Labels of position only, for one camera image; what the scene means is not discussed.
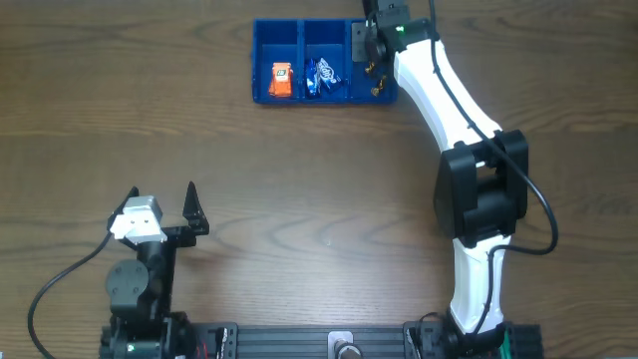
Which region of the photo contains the black cable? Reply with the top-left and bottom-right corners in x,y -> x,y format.
427,0 -> 559,335
27,229 -> 115,359

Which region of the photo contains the blue tray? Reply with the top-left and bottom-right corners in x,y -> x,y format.
251,17 -> 402,106

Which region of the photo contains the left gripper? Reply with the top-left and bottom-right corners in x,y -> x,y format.
108,180 -> 210,247

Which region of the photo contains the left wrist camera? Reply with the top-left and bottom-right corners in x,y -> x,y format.
109,194 -> 168,245

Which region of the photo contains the mounting rail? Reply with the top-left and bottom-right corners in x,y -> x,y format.
99,321 -> 544,359

